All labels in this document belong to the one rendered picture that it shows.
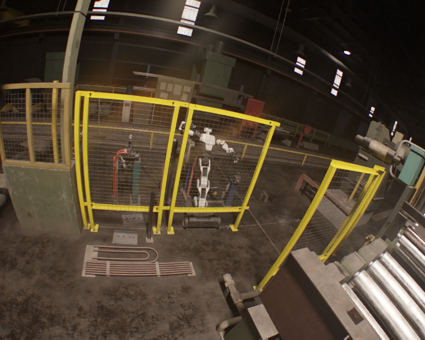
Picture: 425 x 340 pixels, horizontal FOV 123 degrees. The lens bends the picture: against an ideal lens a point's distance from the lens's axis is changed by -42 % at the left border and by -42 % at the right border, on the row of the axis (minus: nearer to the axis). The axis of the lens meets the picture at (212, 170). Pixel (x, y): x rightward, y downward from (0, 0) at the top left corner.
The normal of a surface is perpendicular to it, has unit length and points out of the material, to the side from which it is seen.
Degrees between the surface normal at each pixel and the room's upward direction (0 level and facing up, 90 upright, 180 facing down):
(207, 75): 90
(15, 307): 0
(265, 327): 0
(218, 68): 90
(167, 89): 90
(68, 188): 90
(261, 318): 0
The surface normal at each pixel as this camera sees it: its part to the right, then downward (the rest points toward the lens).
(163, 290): 0.24, -0.88
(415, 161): -0.92, -0.07
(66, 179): 0.30, 0.47
